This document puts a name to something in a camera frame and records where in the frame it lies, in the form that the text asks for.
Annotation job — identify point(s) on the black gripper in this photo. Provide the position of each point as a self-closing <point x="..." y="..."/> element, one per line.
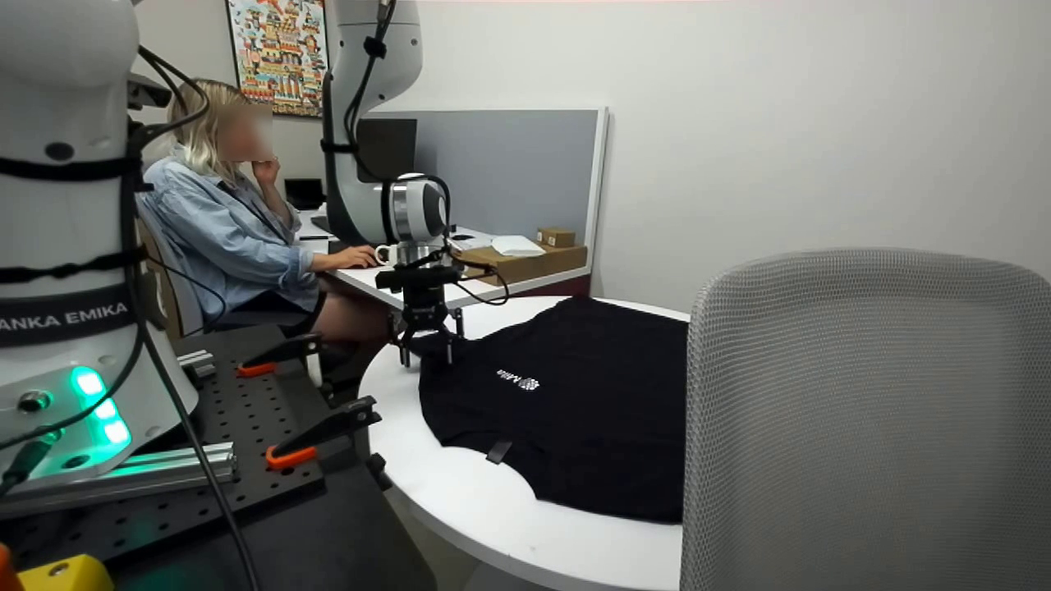
<point x="422" y="309"/>

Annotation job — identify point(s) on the black t-shirt white logo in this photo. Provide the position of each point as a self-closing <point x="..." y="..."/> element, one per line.
<point x="593" y="404"/>

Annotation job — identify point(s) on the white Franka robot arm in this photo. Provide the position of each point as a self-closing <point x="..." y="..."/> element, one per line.
<point x="67" y="218"/>

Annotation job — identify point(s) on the seated person denim shirt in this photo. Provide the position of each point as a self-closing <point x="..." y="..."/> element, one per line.
<point x="219" y="232"/>

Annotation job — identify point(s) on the flat cardboard box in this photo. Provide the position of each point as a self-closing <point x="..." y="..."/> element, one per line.
<point x="526" y="263"/>

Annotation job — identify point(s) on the black clamp orange tip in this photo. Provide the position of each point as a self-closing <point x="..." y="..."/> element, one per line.
<point x="315" y="432"/>
<point x="281" y="355"/>

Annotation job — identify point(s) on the small cardboard box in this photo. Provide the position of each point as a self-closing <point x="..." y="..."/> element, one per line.
<point x="557" y="238"/>

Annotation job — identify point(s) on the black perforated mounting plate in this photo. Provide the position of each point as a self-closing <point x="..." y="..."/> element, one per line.
<point x="251" y="415"/>

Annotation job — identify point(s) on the grey desk partition panel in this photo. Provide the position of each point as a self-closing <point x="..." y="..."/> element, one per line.
<point x="514" y="165"/>

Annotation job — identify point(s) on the black computer monitor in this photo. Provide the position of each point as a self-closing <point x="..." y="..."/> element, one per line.
<point x="388" y="149"/>

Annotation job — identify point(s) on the black office chair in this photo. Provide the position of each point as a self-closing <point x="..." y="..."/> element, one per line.
<point x="164" y="275"/>

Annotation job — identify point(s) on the yellow plastic box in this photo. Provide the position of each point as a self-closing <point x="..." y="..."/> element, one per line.
<point x="67" y="573"/>

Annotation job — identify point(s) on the grey mesh office chair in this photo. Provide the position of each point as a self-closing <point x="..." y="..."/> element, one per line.
<point x="876" y="438"/>

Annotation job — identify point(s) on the orange plastic object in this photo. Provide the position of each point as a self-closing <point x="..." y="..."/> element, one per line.
<point x="7" y="571"/>

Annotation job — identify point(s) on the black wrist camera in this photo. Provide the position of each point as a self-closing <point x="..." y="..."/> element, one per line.
<point x="422" y="277"/>

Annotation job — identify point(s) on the aluminium rail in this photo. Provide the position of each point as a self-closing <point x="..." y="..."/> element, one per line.
<point x="164" y="466"/>

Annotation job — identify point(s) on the colourful wall poster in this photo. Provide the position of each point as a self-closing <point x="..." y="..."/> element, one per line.
<point x="281" y="54"/>

